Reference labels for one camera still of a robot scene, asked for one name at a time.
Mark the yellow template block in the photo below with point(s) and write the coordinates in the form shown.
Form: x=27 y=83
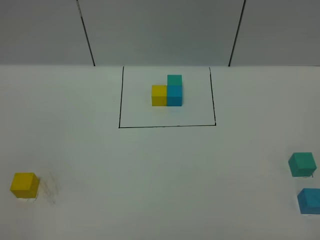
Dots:
x=159 y=95

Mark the blue template block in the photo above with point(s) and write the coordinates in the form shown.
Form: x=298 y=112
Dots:
x=174 y=95

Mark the green template block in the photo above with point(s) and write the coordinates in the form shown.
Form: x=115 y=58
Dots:
x=174 y=80

